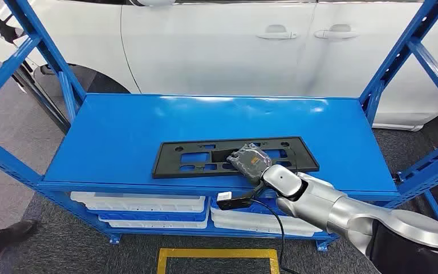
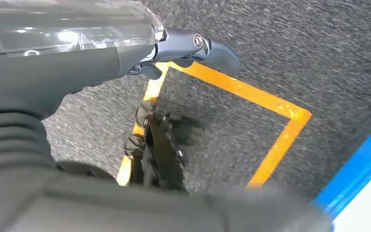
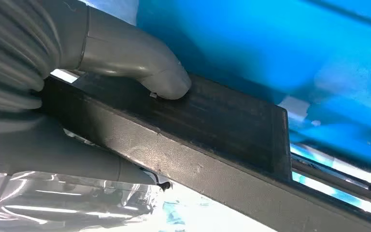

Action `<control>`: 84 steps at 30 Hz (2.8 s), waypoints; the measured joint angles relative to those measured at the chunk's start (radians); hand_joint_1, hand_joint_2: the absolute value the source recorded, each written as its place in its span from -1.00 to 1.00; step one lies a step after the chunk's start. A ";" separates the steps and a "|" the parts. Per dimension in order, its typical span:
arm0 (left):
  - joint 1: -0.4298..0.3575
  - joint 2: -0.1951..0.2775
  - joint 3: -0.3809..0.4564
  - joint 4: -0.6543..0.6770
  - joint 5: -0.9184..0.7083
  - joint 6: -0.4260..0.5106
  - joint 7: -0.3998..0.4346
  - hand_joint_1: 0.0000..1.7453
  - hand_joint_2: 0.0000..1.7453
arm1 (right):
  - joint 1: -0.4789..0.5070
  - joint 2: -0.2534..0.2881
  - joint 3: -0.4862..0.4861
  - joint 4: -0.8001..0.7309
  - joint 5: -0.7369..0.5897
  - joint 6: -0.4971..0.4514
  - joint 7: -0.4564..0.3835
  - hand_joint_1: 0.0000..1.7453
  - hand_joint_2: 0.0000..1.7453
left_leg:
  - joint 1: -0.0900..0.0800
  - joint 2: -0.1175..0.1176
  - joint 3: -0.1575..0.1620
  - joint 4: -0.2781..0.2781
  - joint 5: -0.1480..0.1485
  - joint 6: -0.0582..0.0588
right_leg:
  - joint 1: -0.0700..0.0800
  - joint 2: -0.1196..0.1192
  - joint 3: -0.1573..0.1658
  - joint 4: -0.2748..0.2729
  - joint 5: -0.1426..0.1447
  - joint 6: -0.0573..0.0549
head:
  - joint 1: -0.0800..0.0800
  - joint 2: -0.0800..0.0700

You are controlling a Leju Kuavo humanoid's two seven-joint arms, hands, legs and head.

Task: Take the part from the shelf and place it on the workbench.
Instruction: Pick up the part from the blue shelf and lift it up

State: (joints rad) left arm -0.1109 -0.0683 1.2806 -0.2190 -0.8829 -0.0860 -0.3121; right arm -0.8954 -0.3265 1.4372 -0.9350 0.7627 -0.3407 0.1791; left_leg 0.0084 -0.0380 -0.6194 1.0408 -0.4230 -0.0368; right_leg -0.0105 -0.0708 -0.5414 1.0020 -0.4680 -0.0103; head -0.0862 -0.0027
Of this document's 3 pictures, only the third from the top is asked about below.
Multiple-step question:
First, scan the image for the grey metal rail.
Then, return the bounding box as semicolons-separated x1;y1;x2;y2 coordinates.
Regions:
291;153;371;212

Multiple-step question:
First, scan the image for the blue metal shelf rack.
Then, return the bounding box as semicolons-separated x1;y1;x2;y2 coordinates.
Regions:
134;0;371;180

